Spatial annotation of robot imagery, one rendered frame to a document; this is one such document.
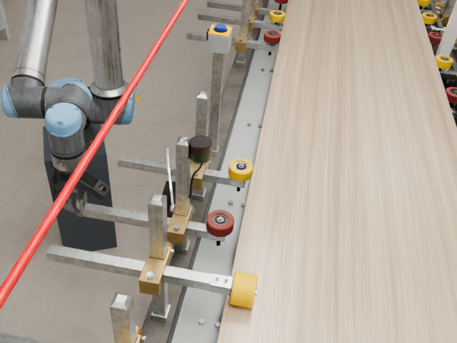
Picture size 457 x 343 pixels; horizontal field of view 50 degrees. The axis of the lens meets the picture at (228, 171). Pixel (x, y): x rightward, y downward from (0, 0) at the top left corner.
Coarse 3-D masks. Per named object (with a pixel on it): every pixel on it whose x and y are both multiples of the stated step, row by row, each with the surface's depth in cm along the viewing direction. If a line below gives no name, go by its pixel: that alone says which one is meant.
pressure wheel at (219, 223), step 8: (208, 216) 142; (216, 216) 143; (224, 216) 143; (232, 216) 143; (208, 224) 141; (216, 224) 141; (224, 224) 141; (232, 224) 141; (216, 232) 140; (224, 232) 140
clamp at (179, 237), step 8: (192, 208) 152; (176, 216) 147; (184, 216) 147; (176, 224) 144; (184, 224) 145; (168, 232) 142; (176, 232) 142; (184, 232) 143; (168, 240) 144; (176, 240) 144; (184, 240) 145
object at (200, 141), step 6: (192, 138) 131; (198, 138) 131; (204, 138) 132; (192, 144) 129; (198, 144) 129; (204, 144) 130; (210, 144) 130; (198, 168) 137; (192, 174) 139; (192, 180) 140
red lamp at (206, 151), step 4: (192, 148) 129; (196, 148) 128; (200, 148) 128; (204, 148) 128; (208, 148) 129; (192, 152) 130; (196, 152) 129; (200, 152) 129; (204, 152) 129; (208, 152) 130
